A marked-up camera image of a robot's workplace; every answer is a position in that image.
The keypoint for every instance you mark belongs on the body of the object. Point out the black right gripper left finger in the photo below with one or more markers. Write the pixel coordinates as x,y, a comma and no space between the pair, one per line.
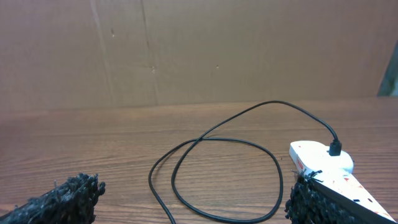
70,203

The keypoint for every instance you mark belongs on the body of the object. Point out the white power strip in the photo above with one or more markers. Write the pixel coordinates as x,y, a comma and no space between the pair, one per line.
303,154

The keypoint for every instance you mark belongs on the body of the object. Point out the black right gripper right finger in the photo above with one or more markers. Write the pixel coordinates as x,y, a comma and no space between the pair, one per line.
312,202

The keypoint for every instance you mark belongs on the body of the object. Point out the white USB charger plug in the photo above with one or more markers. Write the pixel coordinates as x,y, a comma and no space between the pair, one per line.
342,162

